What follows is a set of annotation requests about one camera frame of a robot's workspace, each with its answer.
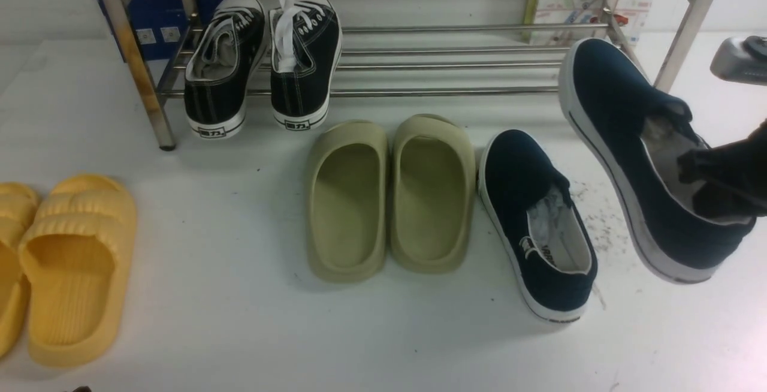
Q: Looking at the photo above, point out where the left black canvas sneaker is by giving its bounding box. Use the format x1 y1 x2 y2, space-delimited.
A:
183 0 270 140

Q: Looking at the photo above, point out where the right black canvas sneaker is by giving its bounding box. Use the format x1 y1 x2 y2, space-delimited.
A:
269 0 343 131

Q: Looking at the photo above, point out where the left olive green slipper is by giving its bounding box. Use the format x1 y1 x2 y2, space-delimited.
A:
305 120 389 283

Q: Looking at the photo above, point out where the left yellow slide sandal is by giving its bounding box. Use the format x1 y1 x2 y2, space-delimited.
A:
1 182 40 357

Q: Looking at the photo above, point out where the right yellow slide sandal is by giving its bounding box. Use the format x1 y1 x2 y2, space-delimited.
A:
17 174 137 367

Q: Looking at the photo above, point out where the olive green slipper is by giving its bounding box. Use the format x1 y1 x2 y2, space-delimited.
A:
305 120 389 283
389 114 477 274

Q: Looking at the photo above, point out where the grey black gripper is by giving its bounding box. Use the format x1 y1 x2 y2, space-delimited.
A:
678 36 766 219

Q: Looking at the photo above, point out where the stainless steel shoe rack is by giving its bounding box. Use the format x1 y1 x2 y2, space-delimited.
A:
90 0 733 152

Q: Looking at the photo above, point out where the black canvas sneaker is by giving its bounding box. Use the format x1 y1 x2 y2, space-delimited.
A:
269 0 343 131
183 0 270 140

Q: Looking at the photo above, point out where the yellow slide sandal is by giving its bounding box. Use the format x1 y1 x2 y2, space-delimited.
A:
1 182 40 357
17 174 137 367

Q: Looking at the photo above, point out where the navy slip-on shoe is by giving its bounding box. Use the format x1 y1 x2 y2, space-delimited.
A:
558 38 756 285
478 129 598 324

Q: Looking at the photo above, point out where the right olive green slipper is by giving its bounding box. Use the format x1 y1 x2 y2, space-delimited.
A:
389 114 477 274

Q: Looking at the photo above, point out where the white printed cardboard box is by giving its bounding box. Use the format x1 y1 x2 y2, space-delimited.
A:
523 0 653 46

